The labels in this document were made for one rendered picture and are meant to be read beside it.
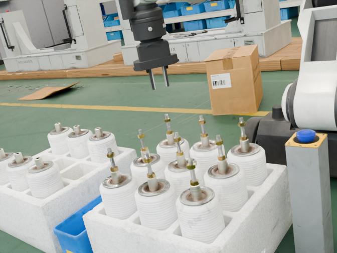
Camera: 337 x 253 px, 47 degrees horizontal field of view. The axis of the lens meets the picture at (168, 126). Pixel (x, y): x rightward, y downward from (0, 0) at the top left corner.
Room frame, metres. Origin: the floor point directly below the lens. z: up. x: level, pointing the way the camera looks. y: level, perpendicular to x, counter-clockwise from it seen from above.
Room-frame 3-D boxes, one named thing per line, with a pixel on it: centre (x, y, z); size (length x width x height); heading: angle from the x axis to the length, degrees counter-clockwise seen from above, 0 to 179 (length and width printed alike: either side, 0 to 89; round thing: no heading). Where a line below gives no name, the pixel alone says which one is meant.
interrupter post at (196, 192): (0.72, -0.03, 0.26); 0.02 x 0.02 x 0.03
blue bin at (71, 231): (1.01, 0.23, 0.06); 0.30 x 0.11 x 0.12; 140
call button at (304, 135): (0.76, -0.29, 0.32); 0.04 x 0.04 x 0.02
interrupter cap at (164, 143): (1.05, 0.00, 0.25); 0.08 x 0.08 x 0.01
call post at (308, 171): (0.76, -0.29, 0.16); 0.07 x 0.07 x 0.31; 50
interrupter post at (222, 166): (0.81, -0.11, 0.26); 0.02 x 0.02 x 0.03
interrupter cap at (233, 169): (0.81, -0.11, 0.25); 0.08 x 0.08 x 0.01
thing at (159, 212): (0.79, 0.06, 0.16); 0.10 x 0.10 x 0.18
